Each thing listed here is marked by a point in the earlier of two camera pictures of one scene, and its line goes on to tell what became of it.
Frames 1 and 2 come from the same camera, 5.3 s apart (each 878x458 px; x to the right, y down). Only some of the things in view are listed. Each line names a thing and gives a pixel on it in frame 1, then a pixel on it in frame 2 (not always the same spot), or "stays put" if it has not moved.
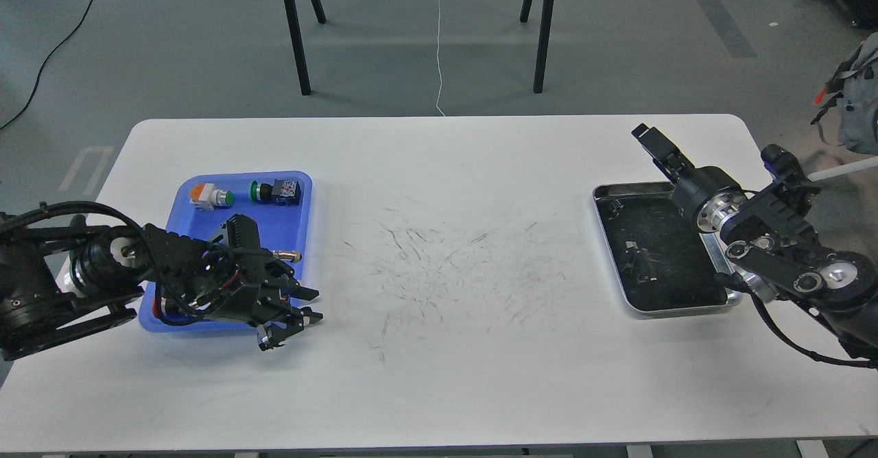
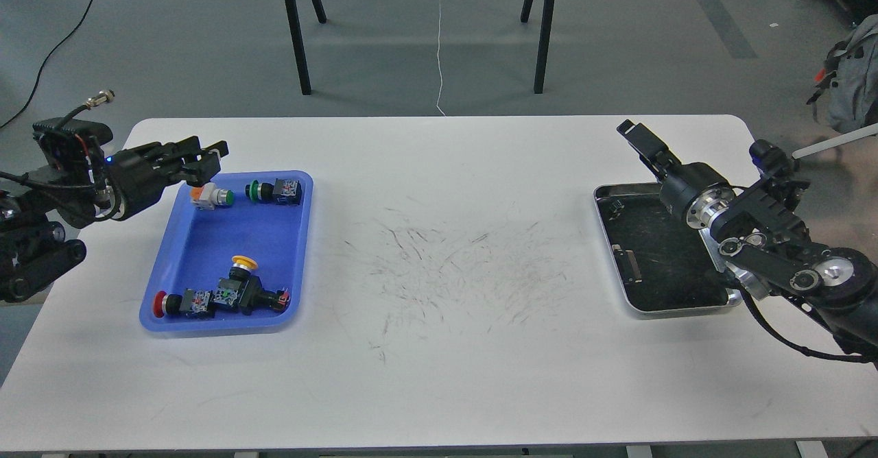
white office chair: x=869 y=164 -> x=834 y=140
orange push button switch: x=204 y=196 stays put
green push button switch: x=283 y=193 stays put
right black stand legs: x=545 y=19 stays put
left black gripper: x=258 y=302 -> x=136 y=177
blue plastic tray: x=278 y=203 stays put
